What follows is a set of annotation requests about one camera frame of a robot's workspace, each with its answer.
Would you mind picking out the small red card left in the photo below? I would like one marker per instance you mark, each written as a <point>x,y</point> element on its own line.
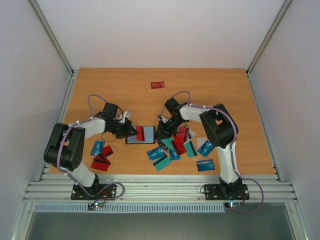
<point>107,151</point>

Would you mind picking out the blue VIP card left pile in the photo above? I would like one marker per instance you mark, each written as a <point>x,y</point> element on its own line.
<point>156,153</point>

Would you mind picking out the lone red card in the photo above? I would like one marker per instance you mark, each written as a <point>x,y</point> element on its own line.
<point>157,85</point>

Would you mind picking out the black leather card holder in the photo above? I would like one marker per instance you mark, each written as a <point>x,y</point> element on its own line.
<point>145,135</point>

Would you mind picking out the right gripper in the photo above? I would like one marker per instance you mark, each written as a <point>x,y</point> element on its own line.
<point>166,126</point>

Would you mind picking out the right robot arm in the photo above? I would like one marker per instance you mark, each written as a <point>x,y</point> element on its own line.
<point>220,129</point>

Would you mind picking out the aluminium rail frame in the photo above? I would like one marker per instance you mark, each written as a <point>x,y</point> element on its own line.
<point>144,188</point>

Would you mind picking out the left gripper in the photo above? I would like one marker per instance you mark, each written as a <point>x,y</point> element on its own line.
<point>127,132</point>

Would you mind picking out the large red card left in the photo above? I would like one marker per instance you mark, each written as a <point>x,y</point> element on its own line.
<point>100,162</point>

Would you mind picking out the blue card right pile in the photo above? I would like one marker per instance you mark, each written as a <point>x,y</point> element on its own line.
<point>206,148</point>

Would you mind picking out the teal VIP card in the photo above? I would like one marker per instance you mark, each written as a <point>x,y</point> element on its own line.
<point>168,142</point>

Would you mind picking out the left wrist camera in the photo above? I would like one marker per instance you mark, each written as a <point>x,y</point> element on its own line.
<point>124,117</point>

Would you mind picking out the grey cable duct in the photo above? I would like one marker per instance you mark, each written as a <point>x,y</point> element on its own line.
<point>130,208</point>

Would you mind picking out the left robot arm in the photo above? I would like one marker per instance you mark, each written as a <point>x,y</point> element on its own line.
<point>65,147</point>

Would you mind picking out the blue card left group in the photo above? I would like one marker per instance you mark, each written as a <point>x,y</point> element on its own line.
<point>97,147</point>

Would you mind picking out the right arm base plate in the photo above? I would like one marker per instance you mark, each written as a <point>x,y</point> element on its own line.
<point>215,192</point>

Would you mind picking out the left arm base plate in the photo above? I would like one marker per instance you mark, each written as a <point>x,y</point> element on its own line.
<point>95,192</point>

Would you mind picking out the blue stripe card right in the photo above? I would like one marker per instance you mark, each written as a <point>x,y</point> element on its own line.
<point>205,165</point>

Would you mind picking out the red stripe card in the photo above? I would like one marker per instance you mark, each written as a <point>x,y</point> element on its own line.
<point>141,134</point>
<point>178,146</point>

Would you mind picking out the teal stripe card upper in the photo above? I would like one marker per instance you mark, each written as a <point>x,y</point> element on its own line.
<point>190,149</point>

